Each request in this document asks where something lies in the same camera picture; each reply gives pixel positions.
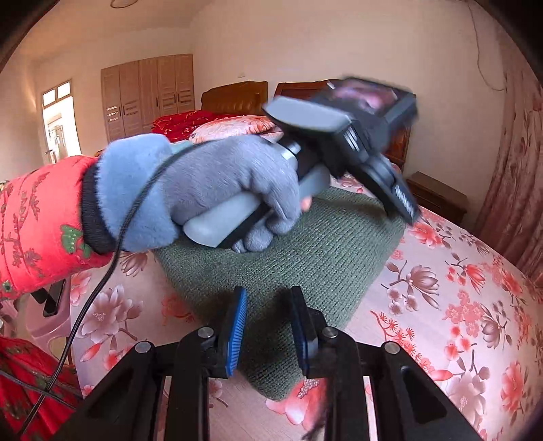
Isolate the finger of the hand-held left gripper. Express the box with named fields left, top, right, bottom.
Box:
left=379, top=170, right=422, bottom=225

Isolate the pink plastic stool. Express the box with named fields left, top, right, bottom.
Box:
left=24, top=275, right=76, bottom=366

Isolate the light wooden wardrobe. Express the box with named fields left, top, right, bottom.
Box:
left=100, top=53, right=196, bottom=143

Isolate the black phone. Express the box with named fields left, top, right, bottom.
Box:
left=32, top=277, right=67, bottom=317

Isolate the black cable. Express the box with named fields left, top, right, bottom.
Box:
left=17, top=140, right=217, bottom=437
left=0, top=369, right=83, bottom=401

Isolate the person's red floral jacket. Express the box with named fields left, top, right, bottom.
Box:
left=0, top=336, right=86, bottom=441

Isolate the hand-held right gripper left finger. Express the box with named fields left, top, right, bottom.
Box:
left=51, top=286, right=249, bottom=441

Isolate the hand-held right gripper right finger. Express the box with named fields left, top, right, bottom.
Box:
left=289, top=286, right=482, bottom=441

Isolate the doorway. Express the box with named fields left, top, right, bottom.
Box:
left=41, top=78, right=82, bottom=167

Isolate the green and white knit sweater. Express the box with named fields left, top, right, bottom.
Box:
left=152, top=187, right=408, bottom=401

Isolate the pink floral curtain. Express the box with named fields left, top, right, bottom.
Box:
left=473, top=59, right=543, bottom=289

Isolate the thin wall cable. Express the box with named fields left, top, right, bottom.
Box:
left=470, top=0, right=508, bottom=92

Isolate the person's left hand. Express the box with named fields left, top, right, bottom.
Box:
left=97, top=133, right=315, bottom=254

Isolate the pink floral bed sheet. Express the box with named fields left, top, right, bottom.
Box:
left=68, top=172, right=543, bottom=441

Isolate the pink floral pillow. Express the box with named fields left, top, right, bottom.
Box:
left=189, top=116, right=283, bottom=145

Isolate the large wooden headboard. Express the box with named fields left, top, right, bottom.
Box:
left=274, top=80, right=414, bottom=170

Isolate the wooden nightstand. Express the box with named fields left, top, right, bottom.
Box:
left=405, top=171, right=468, bottom=226

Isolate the small wooden headboard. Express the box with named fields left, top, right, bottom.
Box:
left=201, top=81, right=269, bottom=116

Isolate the red blanket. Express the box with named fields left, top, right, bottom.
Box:
left=152, top=109, right=213, bottom=143

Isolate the person's left forearm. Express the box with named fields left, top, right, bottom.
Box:
left=0, top=155, right=118, bottom=298

